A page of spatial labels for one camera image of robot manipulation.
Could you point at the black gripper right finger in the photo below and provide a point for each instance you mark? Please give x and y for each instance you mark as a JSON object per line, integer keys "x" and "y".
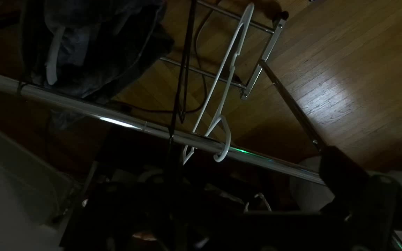
{"x": 373, "y": 200}

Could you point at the black plastic coat hanger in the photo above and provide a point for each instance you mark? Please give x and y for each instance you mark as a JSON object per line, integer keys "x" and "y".
{"x": 182, "y": 70}

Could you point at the black low table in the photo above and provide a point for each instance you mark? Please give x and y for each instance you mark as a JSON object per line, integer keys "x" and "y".
{"x": 132, "y": 154}

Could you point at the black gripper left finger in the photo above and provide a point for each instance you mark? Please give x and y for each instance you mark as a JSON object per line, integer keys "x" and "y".
{"x": 175, "y": 169}

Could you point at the metal garment rack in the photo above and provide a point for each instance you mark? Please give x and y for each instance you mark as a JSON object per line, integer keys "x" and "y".
{"x": 118, "y": 122}

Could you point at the white plastic coat hanger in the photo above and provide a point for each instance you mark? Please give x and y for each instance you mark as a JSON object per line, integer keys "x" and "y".
{"x": 230, "y": 139}

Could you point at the black hanging garment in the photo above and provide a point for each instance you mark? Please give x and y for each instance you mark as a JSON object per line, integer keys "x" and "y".
{"x": 94, "y": 46}

